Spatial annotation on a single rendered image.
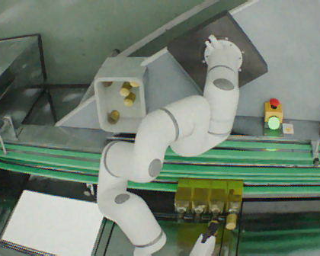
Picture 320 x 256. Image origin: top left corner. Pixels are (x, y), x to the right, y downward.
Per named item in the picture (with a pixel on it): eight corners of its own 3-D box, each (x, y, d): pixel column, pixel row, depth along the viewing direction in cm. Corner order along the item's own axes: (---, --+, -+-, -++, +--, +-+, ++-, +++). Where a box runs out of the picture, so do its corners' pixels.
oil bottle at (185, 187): (182, 174, 154) (173, 215, 137) (182, 162, 151) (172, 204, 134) (197, 174, 153) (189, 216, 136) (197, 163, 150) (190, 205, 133)
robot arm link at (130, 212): (190, 209, 100) (152, 197, 112) (154, 138, 92) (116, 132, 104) (143, 249, 92) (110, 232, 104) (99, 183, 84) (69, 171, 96)
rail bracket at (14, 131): (16, 130, 171) (-3, 161, 153) (8, 100, 161) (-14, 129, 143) (24, 131, 170) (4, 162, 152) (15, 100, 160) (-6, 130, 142)
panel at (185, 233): (24, 191, 165) (0, 244, 138) (22, 187, 164) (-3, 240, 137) (233, 216, 150) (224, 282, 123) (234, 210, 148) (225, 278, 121)
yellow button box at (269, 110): (263, 116, 149) (264, 128, 143) (264, 99, 144) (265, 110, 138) (280, 117, 147) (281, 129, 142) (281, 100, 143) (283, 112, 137)
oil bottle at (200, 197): (197, 174, 153) (190, 216, 136) (198, 163, 150) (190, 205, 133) (212, 175, 152) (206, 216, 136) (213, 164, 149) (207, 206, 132)
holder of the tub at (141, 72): (109, 128, 165) (104, 140, 158) (100, 66, 148) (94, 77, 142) (152, 130, 162) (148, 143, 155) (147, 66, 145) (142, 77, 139)
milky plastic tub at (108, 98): (107, 117, 161) (100, 131, 154) (100, 66, 148) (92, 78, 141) (152, 120, 158) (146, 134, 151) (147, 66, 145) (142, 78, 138)
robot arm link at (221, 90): (241, 66, 115) (241, 96, 102) (233, 104, 123) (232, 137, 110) (208, 59, 116) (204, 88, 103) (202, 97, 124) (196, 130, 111)
